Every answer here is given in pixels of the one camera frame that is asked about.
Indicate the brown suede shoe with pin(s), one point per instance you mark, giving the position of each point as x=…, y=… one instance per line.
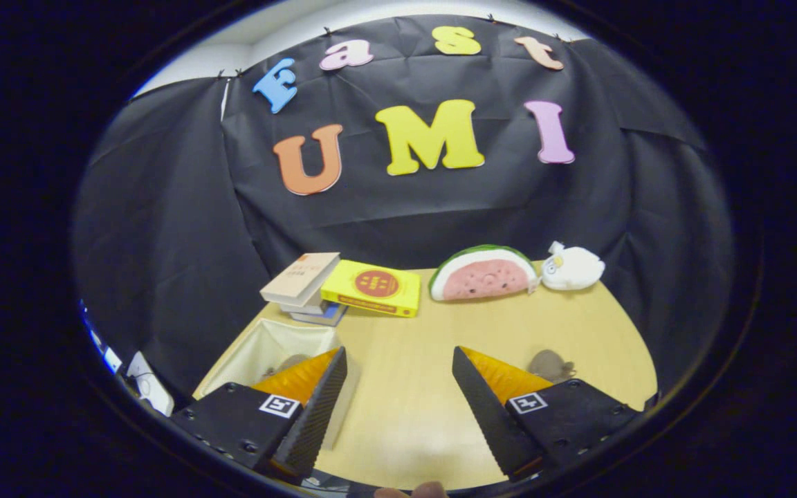
x=551, y=364
x=289, y=364

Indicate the beige book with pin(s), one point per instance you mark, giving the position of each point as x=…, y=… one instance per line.
x=300, y=278

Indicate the watermelon slice plush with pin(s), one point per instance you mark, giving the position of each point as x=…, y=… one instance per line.
x=485, y=277

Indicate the yellow book red circle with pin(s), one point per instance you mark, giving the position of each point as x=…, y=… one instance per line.
x=371, y=287

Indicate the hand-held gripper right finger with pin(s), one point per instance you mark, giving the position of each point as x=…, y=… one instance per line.
x=488, y=415

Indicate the white book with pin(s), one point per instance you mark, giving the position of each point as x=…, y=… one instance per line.
x=301, y=307

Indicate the cream fabric storage box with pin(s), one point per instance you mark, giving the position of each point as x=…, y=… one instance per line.
x=267, y=342

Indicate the white plush toy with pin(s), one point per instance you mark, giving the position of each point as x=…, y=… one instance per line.
x=575, y=268

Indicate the white side desk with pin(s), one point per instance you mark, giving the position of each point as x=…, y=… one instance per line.
x=151, y=384

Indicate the blue book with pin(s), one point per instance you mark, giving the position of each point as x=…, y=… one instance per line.
x=322, y=315

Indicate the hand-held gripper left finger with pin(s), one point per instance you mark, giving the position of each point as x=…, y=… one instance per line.
x=312, y=418

